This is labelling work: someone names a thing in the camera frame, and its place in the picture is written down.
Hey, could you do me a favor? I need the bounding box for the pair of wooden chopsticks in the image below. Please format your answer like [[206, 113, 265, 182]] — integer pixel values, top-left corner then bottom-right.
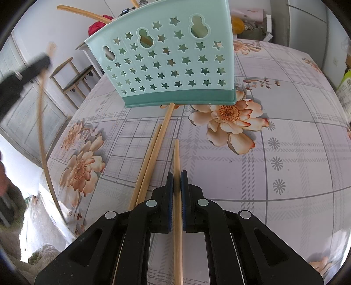
[[135, 102, 176, 206]]

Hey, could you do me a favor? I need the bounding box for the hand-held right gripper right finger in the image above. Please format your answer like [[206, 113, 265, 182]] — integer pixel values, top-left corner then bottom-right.
[[180, 170, 324, 285]]

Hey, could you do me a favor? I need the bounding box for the mint green plastic utensil holder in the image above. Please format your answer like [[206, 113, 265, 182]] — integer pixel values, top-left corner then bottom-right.
[[84, 0, 237, 108]]

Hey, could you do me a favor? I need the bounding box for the pink floral flat box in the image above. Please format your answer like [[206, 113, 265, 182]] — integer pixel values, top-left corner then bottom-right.
[[230, 8, 264, 21]]

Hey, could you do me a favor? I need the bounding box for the yellow plastic bag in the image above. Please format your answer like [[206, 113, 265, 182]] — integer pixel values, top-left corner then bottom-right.
[[232, 16, 245, 35]]

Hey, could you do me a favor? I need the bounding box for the wooden chair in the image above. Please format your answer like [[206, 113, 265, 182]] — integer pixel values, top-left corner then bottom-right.
[[50, 57, 100, 109]]

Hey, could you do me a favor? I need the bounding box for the grey green bag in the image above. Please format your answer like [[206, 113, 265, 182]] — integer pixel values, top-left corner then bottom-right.
[[238, 27, 267, 42]]

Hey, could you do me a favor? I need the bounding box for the red plastic bag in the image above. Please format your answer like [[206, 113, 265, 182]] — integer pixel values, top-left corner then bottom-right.
[[88, 21, 112, 36]]

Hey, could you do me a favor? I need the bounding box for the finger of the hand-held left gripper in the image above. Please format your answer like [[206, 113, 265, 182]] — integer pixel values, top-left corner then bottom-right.
[[16, 54, 52, 83]]

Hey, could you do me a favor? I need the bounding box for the white printed sack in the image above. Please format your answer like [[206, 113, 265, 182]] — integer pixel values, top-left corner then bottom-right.
[[336, 68, 351, 110]]

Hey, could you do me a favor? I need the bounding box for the grey refrigerator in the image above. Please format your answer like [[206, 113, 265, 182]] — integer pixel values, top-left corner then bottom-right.
[[287, 0, 330, 50]]

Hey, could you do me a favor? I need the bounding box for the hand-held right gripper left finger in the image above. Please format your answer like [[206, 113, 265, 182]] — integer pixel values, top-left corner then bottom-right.
[[34, 173, 174, 285]]

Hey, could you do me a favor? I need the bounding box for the white panelled door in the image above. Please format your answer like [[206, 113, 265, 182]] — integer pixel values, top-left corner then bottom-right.
[[0, 33, 69, 165]]

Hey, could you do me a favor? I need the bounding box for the white table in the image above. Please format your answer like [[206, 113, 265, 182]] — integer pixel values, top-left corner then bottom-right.
[[75, 41, 106, 78]]

